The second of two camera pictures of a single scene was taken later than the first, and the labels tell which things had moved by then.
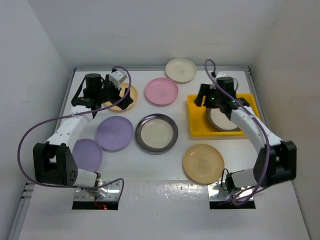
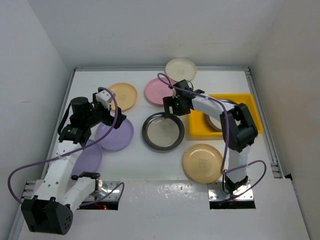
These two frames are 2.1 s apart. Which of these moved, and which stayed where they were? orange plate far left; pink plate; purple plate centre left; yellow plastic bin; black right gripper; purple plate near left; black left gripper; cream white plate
Moved: black left gripper; black right gripper
Stayed: cream white plate; orange plate far left; purple plate centre left; yellow plastic bin; pink plate; purple plate near left
